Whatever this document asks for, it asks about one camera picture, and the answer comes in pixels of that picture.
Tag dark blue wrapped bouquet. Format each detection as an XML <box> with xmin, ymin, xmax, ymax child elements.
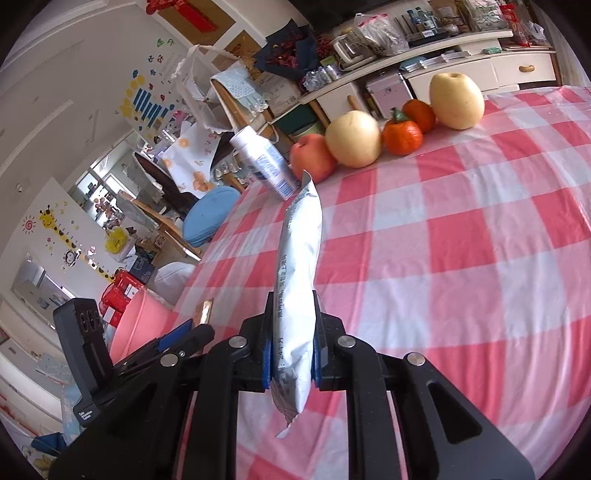
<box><xmin>252</xmin><ymin>23</ymin><xmax>333</xmax><ymax>81</ymax></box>

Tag blue chair cushion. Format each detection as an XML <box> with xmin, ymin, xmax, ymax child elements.
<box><xmin>182</xmin><ymin>186</ymin><xmax>241</xmax><ymax>247</ymax></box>

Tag plastic bag of packets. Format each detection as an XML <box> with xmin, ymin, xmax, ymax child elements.
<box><xmin>462</xmin><ymin>0</ymin><xmax>506</xmax><ymax>31</ymax></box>

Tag cream cabinet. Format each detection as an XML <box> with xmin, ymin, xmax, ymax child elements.
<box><xmin>268</xmin><ymin>28</ymin><xmax>561</xmax><ymax>139</ymax></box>

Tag light blue cloth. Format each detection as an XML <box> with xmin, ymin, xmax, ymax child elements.
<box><xmin>34</xmin><ymin>353</ymin><xmax>84</xmax><ymax>444</ymax></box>

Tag red wall ornament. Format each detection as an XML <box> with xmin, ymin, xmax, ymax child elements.
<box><xmin>147</xmin><ymin>0</ymin><xmax>204</xmax><ymax>31</ymax></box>

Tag white milk bottle blue label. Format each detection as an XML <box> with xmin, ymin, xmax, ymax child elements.
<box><xmin>229</xmin><ymin>126</ymin><xmax>298</xmax><ymax>201</ymax></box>

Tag glass kettle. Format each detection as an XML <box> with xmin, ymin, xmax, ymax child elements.
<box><xmin>330</xmin><ymin>30</ymin><xmax>377</xmax><ymax>70</ymax></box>

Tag silver grey snack bag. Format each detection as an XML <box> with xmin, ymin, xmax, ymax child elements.
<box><xmin>271</xmin><ymin>170</ymin><xmax>323</xmax><ymax>439</ymax></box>

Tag white cardboard box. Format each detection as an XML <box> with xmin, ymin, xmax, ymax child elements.
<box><xmin>256</xmin><ymin>74</ymin><xmax>301</xmax><ymax>116</ymax></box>

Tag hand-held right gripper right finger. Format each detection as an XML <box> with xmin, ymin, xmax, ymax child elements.
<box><xmin>311</xmin><ymin>290</ymin><xmax>536</xmax><ymax>480</ymax></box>

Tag blue striped wall sticker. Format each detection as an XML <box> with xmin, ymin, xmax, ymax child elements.
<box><xmin>119</xmin><ymin>69</ymin><xmax>171</xmax><ymax>132</ymax></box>

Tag light green lace cloth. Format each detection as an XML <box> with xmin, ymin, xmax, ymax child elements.
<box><xmin>212</xmin><ymin>62</ymin><xmax>269</xmax><ymax>116</ymax></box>

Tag red packets in plastic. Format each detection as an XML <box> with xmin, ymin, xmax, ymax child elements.
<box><xmin>501</xmin><ymin>4</ymin><xmax>546</xmax><ymax>47</ymax></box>

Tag silver metal case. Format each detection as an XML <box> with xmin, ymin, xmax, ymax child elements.
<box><xmin>366</xmin><ymin>71</ymin><xmax>414</xmax><ymax>118</ymax></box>

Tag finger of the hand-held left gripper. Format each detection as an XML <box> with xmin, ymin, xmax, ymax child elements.
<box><xmin>111</xmin><ymin>318</ymin><xmax>194</xmax><ymax>371</ymax></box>
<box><xmin>113</xmin><ymin>325</ymin><xmax>216</xmax><ymax>385</ymax></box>

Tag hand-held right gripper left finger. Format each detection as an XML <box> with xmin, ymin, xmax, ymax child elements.
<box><xmin>48</xmin><ymin>292</ymin><xmax>278</xmax><ymax>480</ymax></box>

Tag black television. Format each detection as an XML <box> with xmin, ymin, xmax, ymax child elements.
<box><xmin>302</xmin><ymin>0</ymin><xmax>416</xmax><ymax>24</ymax></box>

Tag pink bucket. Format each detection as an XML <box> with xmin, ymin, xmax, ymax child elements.
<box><xmin>108</xmin><ymin>290</ymin><xmax>185</xmax><ymax>365</ymax></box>

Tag white round cushion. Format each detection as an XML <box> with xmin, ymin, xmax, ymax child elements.
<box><xmin>154</xmin><ymin>262</ymin><xmax>199</xmax><ymax>305</ymax></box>

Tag yellow pear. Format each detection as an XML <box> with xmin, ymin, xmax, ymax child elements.
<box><xmin>324</xmin><ymin>110</ymin><xmax>383</xmax><ymax>168</ymax></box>
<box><xmin>429</xmin><ymin>71</ymin><xmax>485</xmax><ymax>131</ymax></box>

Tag yellow plastic bag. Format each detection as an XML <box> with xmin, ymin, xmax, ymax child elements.
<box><xmin>105</xmin><ymin>228</ymin><xmax>130</xmax><ymax>254</ymax></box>

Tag clear plastic bag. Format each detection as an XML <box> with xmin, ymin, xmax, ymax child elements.
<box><xmin>353</xmin><ymin>11</ymin><xmax>409</xmax><ymax>56</ymax></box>

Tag yellow giraffe wall sticker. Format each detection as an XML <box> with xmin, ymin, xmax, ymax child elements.
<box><xmin>23</xmin><ymin>205</ymin><xmax>116</xmax><ymax>282</ymax></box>

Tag wooden chair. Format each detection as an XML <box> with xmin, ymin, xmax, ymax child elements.
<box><xmin>210</xmin><ymin>78</ymin><xmax>278</xmax><ymax>148</ymax></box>

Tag red apple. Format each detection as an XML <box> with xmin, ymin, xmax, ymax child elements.
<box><xmin>289</xmin><ymin>134</ymin><xmax>338</xmax><ymax>184</ymax></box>

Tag mandarin orange with green leaf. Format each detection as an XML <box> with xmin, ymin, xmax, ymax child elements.
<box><xmin>382</xmin><ymin>108</ymin><xmax>424</xmax><ymax>156</ymax></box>

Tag dark brown chair back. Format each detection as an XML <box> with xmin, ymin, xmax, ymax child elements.
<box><xmin>134</xmin><ymin>152</ymin><xmax>199</xmax><ymax>217</ymax></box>

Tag dark green box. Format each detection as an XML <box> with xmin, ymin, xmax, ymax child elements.
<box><xmin>286</xmin><ymin>108</ymin><xmax>319</xmax><ymax>139</ymax></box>

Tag red cardboard box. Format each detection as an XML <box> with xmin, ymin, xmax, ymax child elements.
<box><xmin>102</xmin><ymin>270</ymin><xmax>146</xmax><ymax>324</ymax></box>

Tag red gold snack packet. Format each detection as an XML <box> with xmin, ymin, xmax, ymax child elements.
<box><xmin>195</xmin><ymin>299</ymin><xmax>214</xmax><ymax>329</ymax></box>

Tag white cloth with orange print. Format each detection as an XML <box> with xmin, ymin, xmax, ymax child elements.
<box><xmin>159</xmin><ymin>124</ymin><xmax>220</xmax><ymax>192</ymax></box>

